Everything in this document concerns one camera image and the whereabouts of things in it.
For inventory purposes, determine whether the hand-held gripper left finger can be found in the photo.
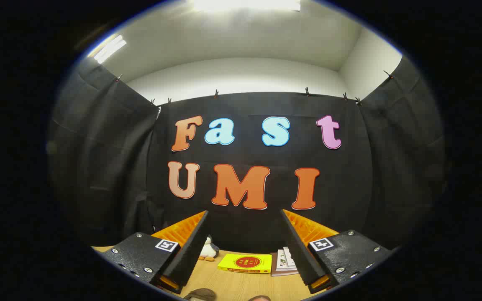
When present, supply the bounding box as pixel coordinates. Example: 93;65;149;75
98;210;210;294

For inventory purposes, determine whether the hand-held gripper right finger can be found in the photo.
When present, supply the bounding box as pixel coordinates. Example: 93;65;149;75
280;208;393;294

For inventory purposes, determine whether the penguin plush toy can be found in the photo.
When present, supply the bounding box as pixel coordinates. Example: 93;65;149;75
198;234;220;262

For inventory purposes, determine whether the yellow book with red circle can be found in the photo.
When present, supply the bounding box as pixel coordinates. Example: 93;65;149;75
218;253;272;274

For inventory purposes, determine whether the row of cloth clips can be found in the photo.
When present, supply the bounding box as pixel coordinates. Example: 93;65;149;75
115;70;394;105

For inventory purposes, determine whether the ceiling light panel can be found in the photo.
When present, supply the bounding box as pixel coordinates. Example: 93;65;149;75
94;36;127;64
191;0;301;12

